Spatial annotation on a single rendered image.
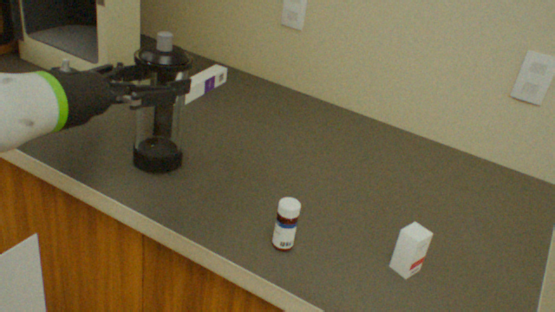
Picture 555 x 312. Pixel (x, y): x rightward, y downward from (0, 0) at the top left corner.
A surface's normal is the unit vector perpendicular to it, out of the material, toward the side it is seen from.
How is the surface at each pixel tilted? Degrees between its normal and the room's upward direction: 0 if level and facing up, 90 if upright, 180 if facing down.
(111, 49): 90
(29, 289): 90
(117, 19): 90
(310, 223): 0
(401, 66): 90
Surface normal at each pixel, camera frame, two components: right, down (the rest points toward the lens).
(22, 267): 0.87, 0.36
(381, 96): -0.50, 0.39
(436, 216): 0.14, -0.85
